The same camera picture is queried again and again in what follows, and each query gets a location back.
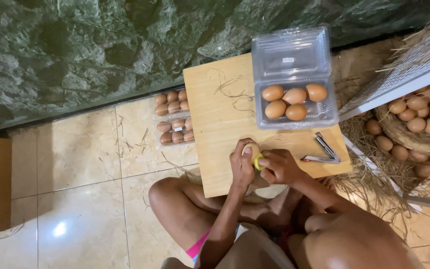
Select person's left hand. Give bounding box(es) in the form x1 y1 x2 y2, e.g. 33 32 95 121
230 138 257 190

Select person's right hand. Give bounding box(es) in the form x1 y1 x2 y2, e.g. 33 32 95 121
258 149 308 186

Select pale brown egg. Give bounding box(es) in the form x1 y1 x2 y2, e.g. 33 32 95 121
241 142 261 165

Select light wooden board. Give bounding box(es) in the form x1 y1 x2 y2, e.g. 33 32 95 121
182 52 353 199

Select silver stapler with red tip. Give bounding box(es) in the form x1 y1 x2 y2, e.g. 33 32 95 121
300 132 342 165

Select loose straw strands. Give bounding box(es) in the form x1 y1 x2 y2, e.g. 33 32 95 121
207 68 257 117

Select beige shorts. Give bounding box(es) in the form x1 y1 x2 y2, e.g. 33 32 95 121
160 223 296 269

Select person's left leg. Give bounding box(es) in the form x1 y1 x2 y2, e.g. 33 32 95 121
148 176 279 259

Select person's leg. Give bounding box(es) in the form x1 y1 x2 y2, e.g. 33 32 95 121
148 176 279 259
287 175 426 269

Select closed clear pack of eggs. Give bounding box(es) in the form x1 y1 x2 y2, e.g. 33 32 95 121
155 116 197 151
152 88 190 118

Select heap of dry straw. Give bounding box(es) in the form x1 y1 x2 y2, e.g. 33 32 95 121
331 7 430 225

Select person's right leg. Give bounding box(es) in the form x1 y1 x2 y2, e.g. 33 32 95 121
287 175 426 269

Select open clear plastic egg box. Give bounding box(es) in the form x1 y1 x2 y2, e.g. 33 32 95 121
251 26 340 131

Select woven straw basket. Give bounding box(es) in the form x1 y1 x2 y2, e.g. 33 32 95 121
374 103 430 154

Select heap of tan eggs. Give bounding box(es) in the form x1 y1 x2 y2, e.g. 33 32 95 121
388 76 430 140

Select white wire mesh rack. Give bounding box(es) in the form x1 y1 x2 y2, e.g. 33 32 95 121
337 15 430 210

